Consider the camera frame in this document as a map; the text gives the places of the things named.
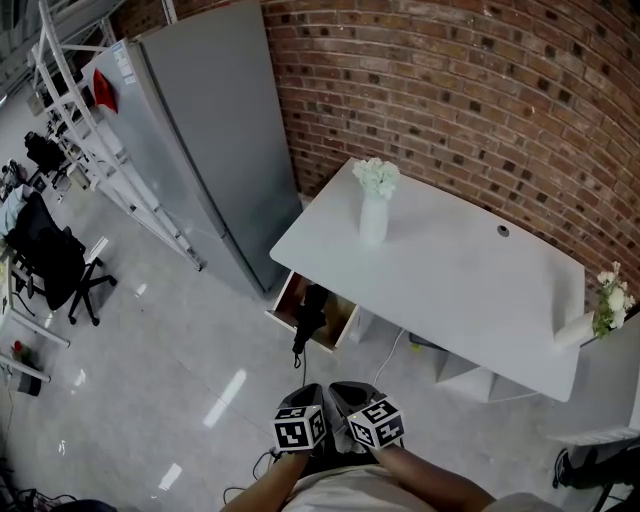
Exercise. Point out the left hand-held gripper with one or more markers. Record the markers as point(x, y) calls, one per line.
point(297, 430)

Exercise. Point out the black cloth item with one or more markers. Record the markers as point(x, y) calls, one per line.
point(312, 310)

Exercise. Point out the person's left forearm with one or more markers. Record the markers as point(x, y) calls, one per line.
point(265, 485)

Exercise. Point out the person's right forearm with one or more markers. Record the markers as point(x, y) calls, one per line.
point(430, 480)

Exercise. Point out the white side table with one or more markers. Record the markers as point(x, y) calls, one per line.
point(610, 375)

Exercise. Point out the small red item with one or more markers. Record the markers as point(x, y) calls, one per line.
point(18, 345)

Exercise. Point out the red paper tag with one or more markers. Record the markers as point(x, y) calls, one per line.
point(106, 92)

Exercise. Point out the person's white shoe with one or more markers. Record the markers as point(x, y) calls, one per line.
point(345, 442)

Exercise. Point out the white desk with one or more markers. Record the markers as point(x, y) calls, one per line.
point(450, 290)

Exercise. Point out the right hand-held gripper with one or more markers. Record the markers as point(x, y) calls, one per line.
point(377, 425)

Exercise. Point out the black metal table leg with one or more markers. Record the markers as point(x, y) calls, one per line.
point(607, 495)

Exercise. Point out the person's black trousers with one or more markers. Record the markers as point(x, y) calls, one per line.
point(325, 460)

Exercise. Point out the wooden drawer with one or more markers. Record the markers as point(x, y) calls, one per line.
point(340, 320)

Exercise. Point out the pale green garment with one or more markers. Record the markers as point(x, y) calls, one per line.
point(12, 210)

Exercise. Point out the cream flowers green leaves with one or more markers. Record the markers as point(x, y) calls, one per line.
point(615, 300)

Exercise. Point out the grey box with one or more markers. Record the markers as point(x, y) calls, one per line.
point(30, 386)

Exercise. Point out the pale white flower bouquet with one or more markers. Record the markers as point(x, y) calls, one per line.
point(376, 177)

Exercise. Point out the white metal table frame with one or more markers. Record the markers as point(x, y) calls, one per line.
point(45, 334)

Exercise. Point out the black office chair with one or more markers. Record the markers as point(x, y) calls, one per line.
point(55, 260)
point(45, 155)

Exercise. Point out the white label sticker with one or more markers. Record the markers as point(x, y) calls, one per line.
point(125, 62)

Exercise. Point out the grey refrigerator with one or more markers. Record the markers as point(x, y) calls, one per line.
point(210, 140)

